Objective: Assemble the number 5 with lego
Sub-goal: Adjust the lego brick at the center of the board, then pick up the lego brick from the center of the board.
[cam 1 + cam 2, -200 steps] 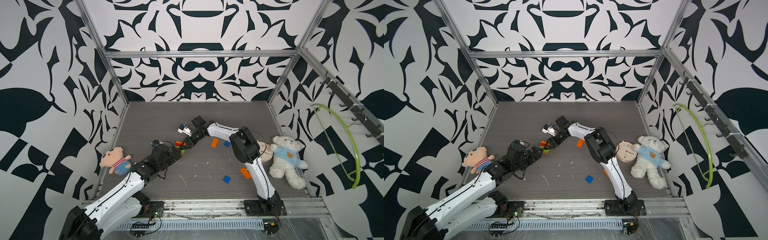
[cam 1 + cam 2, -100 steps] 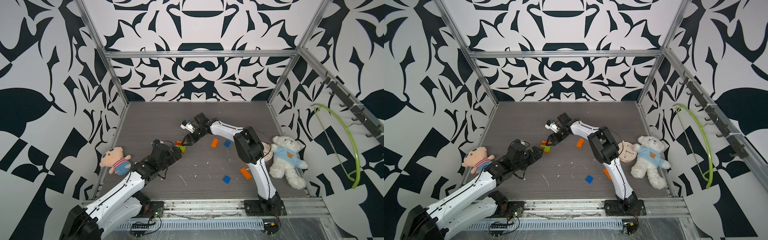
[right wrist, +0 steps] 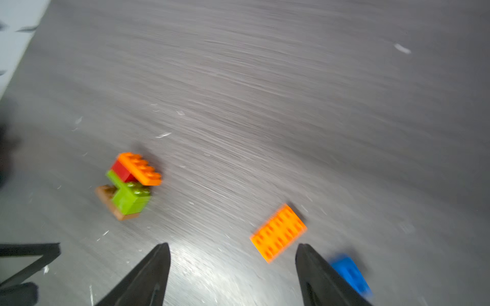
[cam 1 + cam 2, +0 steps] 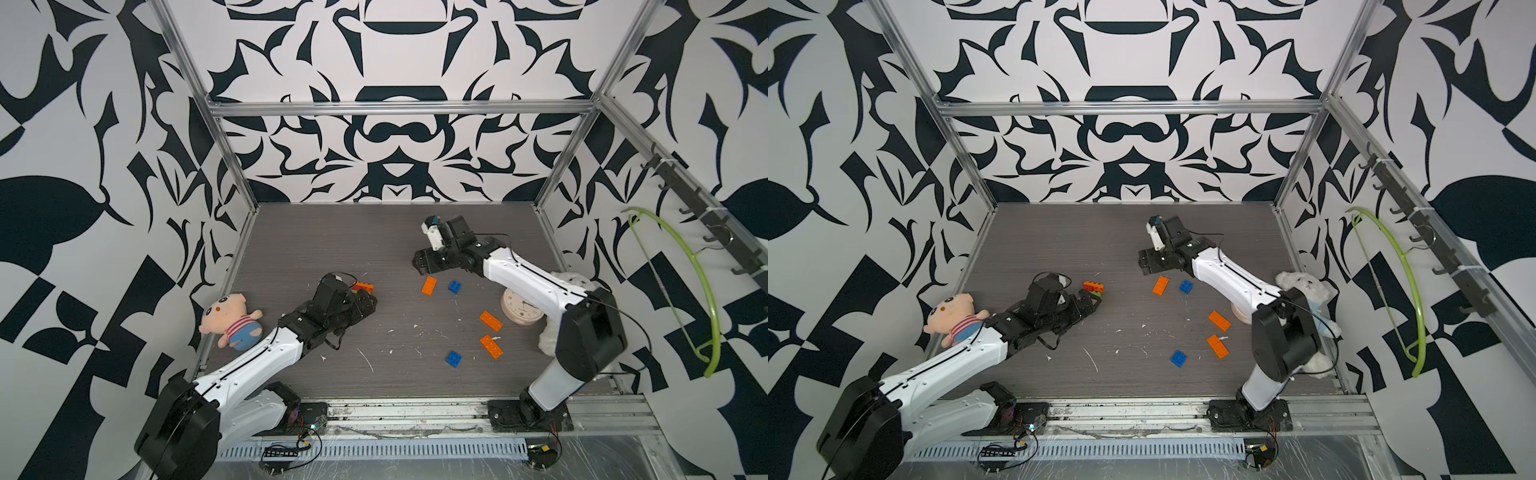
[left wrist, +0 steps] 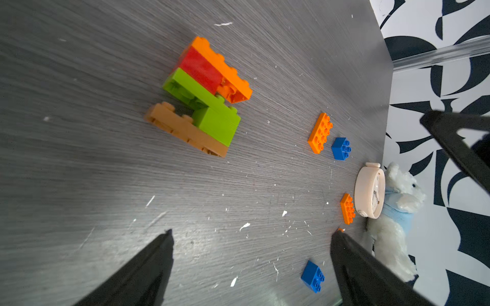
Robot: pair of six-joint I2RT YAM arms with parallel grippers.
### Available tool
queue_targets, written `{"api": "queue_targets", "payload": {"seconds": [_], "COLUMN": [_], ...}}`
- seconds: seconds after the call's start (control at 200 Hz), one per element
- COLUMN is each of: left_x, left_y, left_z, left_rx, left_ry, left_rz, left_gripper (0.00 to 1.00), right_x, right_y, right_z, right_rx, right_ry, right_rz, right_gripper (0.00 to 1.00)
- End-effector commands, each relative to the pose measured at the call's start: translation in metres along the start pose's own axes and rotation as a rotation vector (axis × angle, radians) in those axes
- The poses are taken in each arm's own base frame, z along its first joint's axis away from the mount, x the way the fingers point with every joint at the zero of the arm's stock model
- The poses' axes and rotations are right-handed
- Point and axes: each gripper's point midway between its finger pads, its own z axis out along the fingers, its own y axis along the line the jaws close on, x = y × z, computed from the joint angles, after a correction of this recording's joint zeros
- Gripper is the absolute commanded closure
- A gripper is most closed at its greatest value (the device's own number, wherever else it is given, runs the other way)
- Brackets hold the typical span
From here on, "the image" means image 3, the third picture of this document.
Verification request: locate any small green lego brick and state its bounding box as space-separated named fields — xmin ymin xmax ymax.
xmin=112 ymin=182 xmax=151 ymax=215

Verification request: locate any blue lego brick near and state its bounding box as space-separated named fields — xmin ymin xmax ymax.
xmin=329 ymin=254 xmax=372 ymax=298

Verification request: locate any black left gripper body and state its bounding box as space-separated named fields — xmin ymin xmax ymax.
xmin=1 ymin=283 xmax=38 ymax=306

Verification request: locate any red lego brick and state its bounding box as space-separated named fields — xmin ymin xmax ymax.
xmin=111 ymin=160 xmax=138 ymax=183

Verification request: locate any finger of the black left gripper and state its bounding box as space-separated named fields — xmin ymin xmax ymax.
xmin=1 ymin=243 xmax=61 ymax=289

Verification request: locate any tan lego plate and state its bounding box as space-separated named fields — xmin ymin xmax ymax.
xmin=95 ymin=185 xmax=140 ymax=221

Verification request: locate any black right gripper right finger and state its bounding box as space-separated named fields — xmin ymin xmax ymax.
xmin=295 ymin=244 xmax=371 ymax=306

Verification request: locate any orange lego brick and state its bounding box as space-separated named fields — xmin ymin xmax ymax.
xmin=250 ymin=204 xmax=308 ymax=263
xmin=117 ymin=152 xmax=162 ymax=186

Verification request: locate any long green lego brick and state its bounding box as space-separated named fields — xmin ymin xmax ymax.
xmin=106 ymin=170 xmax=133 ymax=192

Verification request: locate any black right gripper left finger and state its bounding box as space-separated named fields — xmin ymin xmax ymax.
xmin=97 ymin=243 xmax=171 ymax=306

